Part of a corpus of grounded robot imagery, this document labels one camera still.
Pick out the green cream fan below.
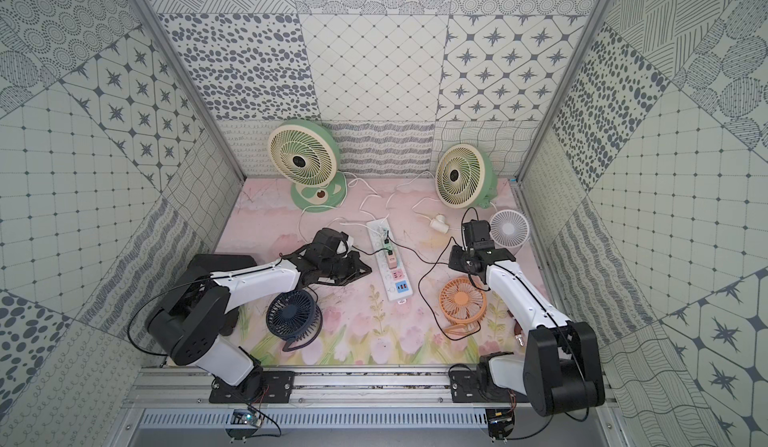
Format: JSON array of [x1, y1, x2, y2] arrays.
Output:
[[267, 120, 347, 213], [434, 144, 498, 209]]

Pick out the small white desk fan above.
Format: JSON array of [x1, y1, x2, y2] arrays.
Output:
[[489, 209, 531, 249]]

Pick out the white power strip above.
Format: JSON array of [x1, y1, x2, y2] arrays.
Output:
[[365, 219, 414, 305]]

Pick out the aluminium rail frame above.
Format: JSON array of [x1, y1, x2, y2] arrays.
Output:
[[122, 365, 619, 410]]

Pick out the green cream fan left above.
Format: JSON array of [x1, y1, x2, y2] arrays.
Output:
[[267, 120, 347, 213]]

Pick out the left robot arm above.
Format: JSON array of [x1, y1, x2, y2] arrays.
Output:
[[145, 228, 372, 389]]

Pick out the orange desk fan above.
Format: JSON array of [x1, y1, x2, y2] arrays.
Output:
[[438, 278, 488, 338]]

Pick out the black flat box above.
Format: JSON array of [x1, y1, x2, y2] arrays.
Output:
[[178, 254, 257, 283]]

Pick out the green cream fan right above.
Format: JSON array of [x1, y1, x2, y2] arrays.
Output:
[[434, 144, 498, 209]]

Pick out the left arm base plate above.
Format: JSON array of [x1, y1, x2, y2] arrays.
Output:
[[209, 368, 296, 404]]

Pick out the navy blue desk fan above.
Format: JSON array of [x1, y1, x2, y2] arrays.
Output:
[[266, 290, 323, 353]]

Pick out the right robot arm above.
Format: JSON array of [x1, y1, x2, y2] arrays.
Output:
[[449, 220, 605, 417]]

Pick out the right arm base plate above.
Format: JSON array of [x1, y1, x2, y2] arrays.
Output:
[[448, 365, 528, 404]]

